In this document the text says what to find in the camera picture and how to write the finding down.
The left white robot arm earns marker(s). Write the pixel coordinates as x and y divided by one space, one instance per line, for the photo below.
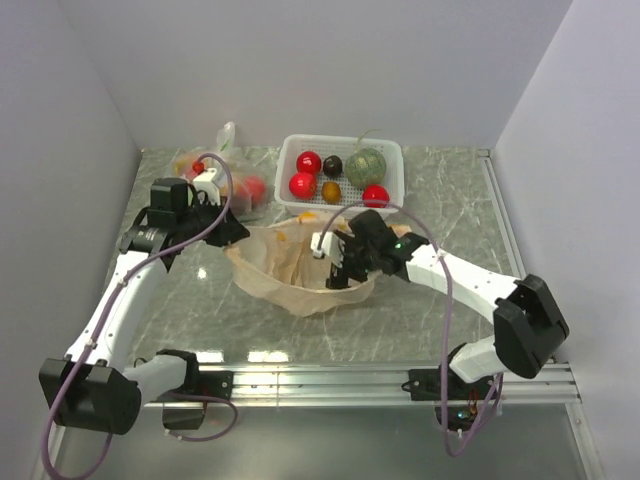
91 387

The orange brown fake fruit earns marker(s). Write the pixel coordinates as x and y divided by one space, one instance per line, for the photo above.
331 192

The green netted fake melon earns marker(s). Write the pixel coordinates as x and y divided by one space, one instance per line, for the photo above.
366 165

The beige plastic bag orange prints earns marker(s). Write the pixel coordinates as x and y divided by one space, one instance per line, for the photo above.
275 263

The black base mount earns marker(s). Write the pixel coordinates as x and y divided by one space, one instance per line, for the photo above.
180 412
463 398

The clear tied bag of fruits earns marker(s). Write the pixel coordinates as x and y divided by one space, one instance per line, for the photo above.
249 186

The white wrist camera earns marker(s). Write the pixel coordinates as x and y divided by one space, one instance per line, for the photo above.
205 181
328 245

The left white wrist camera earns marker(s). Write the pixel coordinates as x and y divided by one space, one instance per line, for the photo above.
205 181

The red fake apple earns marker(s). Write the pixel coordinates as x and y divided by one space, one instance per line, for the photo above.
309 162
375 196
303 185

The dark brown fake fruit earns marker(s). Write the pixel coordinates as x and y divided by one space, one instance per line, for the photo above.
332 166

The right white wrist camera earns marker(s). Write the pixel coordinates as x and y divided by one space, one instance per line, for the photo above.
328 245

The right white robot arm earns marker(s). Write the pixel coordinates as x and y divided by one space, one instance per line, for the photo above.
528 326

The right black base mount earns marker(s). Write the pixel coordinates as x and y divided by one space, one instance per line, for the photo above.
463 398

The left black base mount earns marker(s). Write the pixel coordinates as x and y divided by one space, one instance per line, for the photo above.
180 412

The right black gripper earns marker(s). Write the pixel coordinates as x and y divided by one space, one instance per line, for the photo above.
338 278

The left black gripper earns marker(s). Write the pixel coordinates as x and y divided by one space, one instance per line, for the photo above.
229 230

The white perforated plastic basket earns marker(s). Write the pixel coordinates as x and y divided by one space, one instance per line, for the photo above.
343 147

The aluminium front rail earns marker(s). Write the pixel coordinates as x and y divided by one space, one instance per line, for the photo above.
371 385

